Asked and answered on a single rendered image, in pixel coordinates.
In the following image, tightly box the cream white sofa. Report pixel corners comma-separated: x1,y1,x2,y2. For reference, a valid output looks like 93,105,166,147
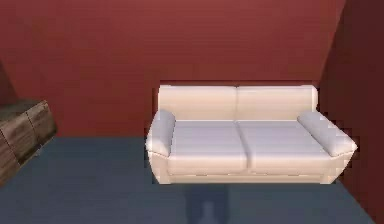
145,84,359,185

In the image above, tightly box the brown wooden cupboard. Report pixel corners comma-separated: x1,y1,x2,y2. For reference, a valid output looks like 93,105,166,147
0,99,58,188

